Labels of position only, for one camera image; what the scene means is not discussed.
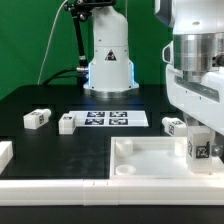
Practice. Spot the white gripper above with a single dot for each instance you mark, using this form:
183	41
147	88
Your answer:
202	102

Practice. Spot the white square tabletop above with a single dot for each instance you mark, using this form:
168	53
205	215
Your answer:
155	158

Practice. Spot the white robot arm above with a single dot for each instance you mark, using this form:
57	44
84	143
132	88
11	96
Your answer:
194	58

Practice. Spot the white fiducial marker sheet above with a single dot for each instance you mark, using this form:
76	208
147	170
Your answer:
122	118

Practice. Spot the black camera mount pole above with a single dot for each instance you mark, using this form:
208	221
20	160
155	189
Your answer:
80	11

